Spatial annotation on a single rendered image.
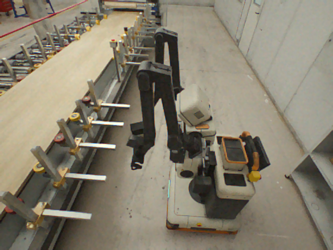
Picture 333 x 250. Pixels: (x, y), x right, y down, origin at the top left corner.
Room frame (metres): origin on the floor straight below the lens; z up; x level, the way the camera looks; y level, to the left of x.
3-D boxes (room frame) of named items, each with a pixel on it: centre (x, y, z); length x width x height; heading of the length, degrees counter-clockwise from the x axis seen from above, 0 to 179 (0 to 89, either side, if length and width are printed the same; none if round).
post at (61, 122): (0.81, 0.70, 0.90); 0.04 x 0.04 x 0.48; 88
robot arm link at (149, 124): (0.62, 0.09, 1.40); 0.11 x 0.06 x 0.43; 179
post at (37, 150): (0.56, 0.70, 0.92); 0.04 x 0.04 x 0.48; 88
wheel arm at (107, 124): (1.10, 0.60, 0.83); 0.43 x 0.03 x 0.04; 88
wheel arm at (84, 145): (0.85, 0.61, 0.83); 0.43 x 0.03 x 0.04; 88
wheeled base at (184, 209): (0.82, -0.38, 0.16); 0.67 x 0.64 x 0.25; 89
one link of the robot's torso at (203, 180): (0.76, -0.21, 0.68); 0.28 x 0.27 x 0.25; 179
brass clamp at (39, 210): (0.34, 0.71, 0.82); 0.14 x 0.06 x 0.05; 178
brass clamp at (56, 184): (0.59, 0.70, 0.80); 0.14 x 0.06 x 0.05; 178
